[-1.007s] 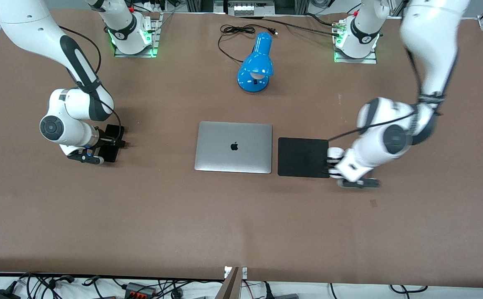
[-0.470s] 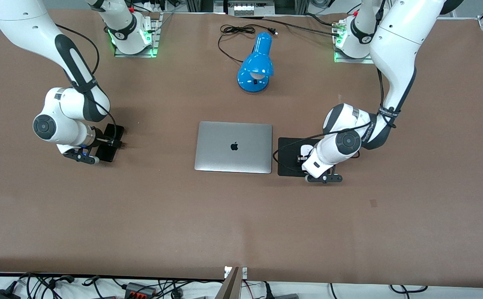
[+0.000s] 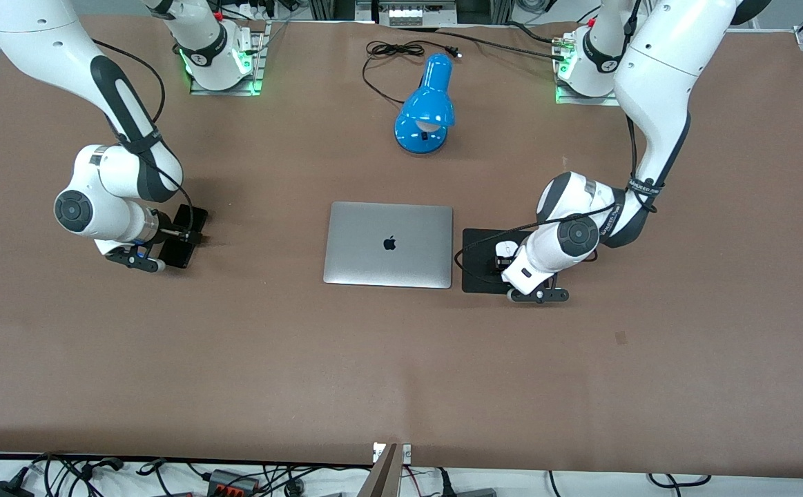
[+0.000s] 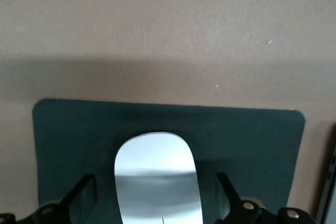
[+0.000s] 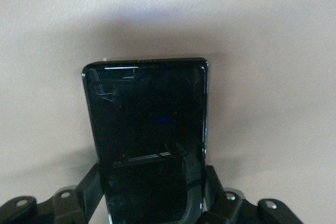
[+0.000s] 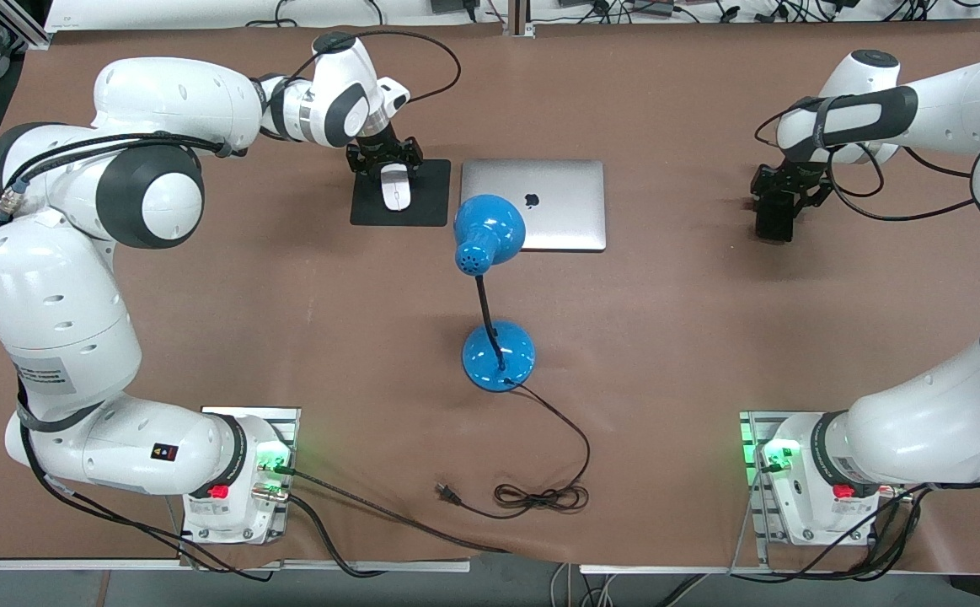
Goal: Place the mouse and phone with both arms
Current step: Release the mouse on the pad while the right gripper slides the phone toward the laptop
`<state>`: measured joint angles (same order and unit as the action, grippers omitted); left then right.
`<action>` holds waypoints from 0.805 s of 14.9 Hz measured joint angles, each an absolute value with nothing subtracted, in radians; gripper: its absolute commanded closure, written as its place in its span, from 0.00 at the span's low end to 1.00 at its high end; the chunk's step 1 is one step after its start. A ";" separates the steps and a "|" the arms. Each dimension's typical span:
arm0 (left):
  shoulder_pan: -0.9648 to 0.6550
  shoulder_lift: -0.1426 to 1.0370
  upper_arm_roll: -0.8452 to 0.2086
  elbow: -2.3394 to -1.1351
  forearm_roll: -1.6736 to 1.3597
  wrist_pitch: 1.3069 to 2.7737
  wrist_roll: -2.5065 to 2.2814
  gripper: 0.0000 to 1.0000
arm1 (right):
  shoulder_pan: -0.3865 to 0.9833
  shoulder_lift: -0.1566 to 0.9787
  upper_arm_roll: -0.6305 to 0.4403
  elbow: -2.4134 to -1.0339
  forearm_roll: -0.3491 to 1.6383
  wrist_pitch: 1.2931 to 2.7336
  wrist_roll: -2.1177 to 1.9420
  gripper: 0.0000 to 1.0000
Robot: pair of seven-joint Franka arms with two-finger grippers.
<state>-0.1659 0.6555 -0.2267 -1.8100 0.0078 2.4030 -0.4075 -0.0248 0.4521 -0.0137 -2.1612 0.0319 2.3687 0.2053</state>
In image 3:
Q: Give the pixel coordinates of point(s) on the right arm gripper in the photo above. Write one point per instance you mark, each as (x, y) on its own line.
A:
(168, 237)

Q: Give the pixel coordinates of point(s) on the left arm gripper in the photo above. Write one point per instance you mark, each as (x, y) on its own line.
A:
(498, 264)

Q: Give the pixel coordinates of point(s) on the white computer mouse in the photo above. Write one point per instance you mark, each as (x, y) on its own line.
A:
(507, 247)

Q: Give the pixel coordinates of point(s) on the black smartphone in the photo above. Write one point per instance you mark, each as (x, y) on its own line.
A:
(180, 257)

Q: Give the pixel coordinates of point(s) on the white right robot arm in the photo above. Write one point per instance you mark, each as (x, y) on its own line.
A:
(35, 34)

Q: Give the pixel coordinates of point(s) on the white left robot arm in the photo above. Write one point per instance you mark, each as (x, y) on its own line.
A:
(670, 62)

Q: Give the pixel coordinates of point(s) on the black mouse pad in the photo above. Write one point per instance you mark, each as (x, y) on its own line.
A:
(476, 276)

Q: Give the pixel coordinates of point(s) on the silver closed laptop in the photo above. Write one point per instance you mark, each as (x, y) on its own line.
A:
(389, 244)

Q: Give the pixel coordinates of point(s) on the brown table cover sheet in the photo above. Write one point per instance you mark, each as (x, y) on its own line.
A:
(401, 373)

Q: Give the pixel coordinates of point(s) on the blue desk lamp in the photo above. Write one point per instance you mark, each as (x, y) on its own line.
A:
(429, 103)

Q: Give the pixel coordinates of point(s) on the black orange connector block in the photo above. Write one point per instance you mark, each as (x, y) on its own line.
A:
(232, 481)

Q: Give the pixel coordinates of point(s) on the white power strip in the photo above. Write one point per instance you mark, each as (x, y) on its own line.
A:
(411, 15)

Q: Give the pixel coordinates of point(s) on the black power adapter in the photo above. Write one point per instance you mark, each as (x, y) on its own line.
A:
(4, 490)

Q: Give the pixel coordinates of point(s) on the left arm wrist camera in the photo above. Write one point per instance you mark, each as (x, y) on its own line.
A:
(539, 295)

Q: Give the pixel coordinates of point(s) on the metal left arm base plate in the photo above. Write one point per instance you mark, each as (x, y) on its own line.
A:
(581, 100)

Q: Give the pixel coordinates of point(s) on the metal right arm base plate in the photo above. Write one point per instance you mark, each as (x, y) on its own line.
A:
(257, 62)

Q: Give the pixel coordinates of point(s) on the aluminium profile post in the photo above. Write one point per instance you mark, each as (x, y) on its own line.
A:
(384, 473)

